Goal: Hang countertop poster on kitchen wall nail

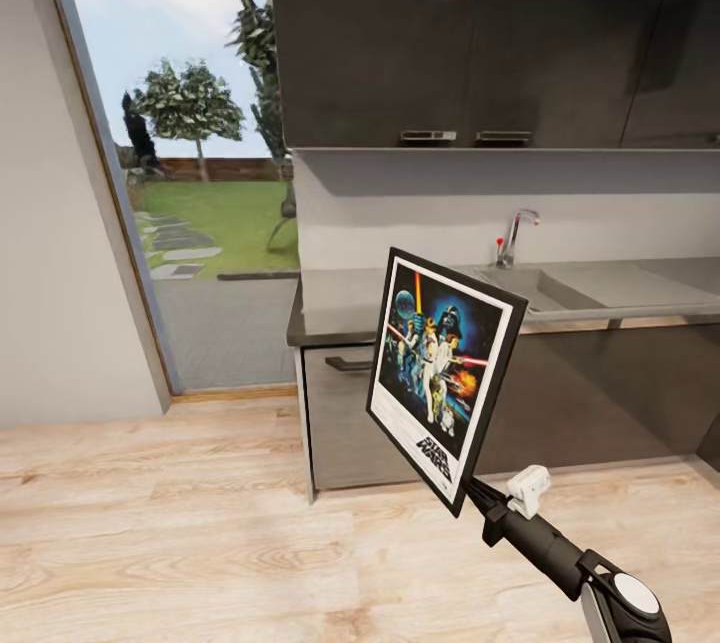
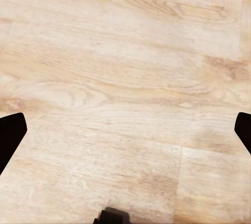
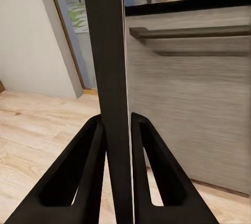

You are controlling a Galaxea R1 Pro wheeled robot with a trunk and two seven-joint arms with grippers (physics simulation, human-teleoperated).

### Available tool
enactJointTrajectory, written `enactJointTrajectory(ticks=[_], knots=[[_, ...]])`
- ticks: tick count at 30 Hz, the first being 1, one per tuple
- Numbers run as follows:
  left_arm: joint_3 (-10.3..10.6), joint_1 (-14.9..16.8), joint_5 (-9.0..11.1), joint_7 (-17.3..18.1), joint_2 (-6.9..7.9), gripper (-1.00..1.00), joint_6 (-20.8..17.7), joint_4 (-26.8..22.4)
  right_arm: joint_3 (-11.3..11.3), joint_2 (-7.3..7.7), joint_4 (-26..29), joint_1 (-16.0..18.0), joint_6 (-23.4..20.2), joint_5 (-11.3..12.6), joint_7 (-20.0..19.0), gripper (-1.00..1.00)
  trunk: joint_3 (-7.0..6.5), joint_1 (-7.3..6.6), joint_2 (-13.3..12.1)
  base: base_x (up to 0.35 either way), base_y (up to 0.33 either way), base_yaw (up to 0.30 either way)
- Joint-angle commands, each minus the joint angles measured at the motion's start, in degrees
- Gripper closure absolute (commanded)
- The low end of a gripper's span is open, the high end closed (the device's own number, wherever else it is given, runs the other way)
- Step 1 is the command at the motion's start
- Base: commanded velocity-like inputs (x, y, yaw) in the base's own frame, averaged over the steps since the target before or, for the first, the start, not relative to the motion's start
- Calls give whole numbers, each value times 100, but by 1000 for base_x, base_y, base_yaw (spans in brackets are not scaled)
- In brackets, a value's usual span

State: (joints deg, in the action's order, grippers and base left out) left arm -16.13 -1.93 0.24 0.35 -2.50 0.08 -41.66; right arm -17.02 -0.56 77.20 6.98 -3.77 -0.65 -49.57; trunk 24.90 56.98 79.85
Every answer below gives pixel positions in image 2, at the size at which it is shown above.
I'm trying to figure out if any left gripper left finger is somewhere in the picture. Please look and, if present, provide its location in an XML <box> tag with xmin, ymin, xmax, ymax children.
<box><xmin>0</xmin><ymin>112</ymin><xmax>27</xmax><ymax>175</ymax></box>

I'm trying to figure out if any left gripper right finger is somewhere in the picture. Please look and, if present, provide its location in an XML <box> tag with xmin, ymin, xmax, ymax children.
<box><xmin>234</xmin><ymin>112</ymin><xmax>251</xmax><ymax>154</ymax></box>

